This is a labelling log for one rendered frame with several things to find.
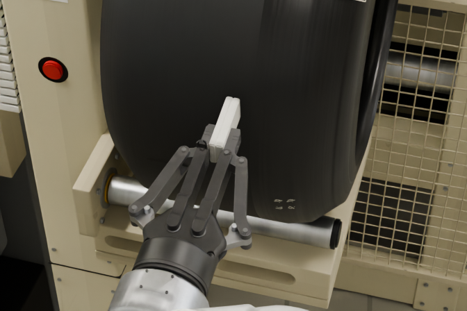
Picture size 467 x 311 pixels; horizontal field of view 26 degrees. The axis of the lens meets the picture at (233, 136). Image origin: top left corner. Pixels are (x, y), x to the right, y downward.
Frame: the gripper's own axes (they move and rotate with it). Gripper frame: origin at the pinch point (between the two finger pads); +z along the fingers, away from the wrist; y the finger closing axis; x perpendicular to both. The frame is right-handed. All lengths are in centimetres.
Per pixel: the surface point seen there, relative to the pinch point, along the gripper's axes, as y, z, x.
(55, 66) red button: 31.7, 21.3, 19.8
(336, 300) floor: -5, 61, 133
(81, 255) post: 32, 16, 61
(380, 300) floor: -15, 63, 134
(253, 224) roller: 0.9, 12.1, 34.9
